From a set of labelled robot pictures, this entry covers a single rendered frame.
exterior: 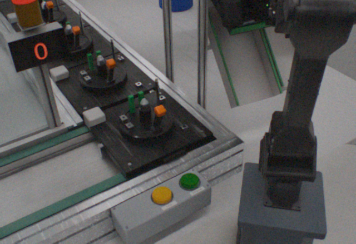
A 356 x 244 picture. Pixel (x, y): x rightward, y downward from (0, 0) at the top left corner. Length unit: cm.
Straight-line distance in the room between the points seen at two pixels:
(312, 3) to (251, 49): 63
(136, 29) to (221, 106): 63
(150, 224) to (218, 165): 24
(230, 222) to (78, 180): 36
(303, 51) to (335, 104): 83
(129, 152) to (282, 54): 51
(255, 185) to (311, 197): 10
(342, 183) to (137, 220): 53
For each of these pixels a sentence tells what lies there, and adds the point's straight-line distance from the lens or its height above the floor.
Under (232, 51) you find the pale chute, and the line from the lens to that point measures 111.
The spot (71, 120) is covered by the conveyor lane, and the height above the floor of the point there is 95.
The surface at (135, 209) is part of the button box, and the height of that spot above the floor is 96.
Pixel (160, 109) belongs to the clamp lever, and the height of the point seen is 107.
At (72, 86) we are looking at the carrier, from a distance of 124.
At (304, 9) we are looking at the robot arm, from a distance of 51.
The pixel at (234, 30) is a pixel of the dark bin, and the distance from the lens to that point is 97.
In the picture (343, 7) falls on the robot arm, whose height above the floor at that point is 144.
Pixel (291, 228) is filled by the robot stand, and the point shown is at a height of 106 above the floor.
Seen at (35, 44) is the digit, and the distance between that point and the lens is 94.
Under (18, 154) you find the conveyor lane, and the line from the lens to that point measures 109.
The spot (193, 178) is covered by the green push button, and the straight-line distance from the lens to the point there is 91.
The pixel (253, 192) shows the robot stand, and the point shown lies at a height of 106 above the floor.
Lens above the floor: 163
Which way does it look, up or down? 38 degrees down
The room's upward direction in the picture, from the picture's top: 2 degrees counter-clockwise
